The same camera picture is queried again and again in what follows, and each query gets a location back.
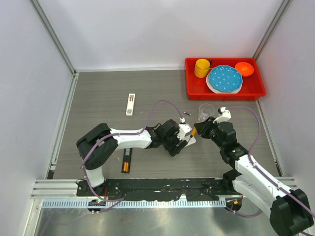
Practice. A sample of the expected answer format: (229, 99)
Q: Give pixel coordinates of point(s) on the slim white remote control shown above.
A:
(130, 105)

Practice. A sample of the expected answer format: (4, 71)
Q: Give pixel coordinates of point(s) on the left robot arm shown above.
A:
(99, 144)

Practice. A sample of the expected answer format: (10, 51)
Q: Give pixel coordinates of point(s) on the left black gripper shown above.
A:
(173, 149)

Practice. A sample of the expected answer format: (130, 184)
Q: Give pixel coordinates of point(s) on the clear plastic cup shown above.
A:
(205, 111)

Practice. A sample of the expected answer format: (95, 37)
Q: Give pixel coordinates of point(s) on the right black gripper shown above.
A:
(203, 127)

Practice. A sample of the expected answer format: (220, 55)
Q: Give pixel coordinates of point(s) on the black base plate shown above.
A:
(165, 189)

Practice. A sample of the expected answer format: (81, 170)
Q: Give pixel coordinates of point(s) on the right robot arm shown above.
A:
(288, 210)

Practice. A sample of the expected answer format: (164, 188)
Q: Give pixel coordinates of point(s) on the wide white remote control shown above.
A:
(190, 140)

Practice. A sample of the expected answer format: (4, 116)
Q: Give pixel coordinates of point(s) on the black remote control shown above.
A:
(126, 158)

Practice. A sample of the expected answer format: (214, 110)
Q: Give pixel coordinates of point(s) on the orange battery pair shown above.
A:
(126, 167)

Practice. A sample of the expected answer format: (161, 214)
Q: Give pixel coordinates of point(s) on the yellow cup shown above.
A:
(202, 67)

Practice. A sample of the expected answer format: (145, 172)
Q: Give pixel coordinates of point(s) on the orange bowl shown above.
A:
(245, 69)

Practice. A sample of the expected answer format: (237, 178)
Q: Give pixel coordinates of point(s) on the orange handled screwdriver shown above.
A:
(194, 131)

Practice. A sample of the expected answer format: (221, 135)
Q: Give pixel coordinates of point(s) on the blue dotted plate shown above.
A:
(225, 78)

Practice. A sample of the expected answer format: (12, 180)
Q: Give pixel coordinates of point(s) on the red plastic bin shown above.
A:
(252, 88)

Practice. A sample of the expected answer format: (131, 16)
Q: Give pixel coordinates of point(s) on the perforated metal rail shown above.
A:
(87, 203)

